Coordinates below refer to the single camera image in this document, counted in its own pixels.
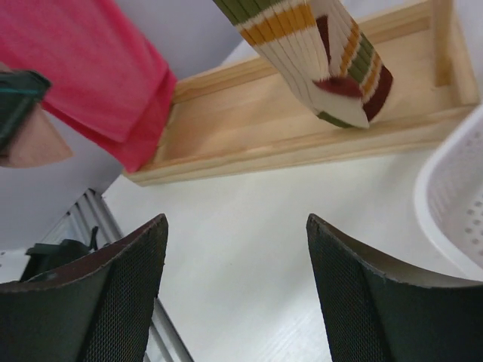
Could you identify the pink cloth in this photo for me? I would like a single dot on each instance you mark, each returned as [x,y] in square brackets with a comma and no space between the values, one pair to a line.
[108,82]

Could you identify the brown sock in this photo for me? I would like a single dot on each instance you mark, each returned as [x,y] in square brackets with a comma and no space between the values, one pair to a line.
[322,54]

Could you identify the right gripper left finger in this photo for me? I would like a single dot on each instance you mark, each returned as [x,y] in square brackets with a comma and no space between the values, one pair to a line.
[52,316]

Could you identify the pink sock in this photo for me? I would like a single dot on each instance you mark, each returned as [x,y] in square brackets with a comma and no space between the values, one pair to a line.
[36,144]

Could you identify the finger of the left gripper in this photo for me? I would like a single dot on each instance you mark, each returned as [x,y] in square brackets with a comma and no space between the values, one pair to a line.
[21,91]

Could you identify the wooden drying rack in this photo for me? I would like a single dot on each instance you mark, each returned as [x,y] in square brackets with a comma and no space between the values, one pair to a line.
[242,118]

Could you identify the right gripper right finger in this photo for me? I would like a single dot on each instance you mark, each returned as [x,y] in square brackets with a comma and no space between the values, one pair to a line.
[378,308]

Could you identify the white perforated plastic basket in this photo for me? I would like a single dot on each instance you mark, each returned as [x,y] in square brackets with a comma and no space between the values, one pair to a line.
[448,197]

